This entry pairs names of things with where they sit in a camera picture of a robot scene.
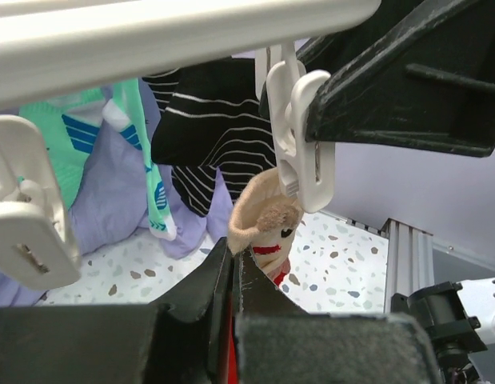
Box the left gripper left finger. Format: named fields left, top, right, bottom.
left=0, top=241, right=233, bottom=383

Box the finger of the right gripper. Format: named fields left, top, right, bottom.
left=297, top=0, right=495, bottom=158

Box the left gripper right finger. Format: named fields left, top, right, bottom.
left=233, top=252, right=442, bottom=383

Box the beige and red character sock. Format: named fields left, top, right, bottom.
left=227, top=168, right=304, bottom=286

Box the white plastic sock hanger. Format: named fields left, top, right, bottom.
left=0, top=1, right=379, bottom=290

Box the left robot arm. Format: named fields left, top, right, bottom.
left=0, top=240, right=487, bottom=383

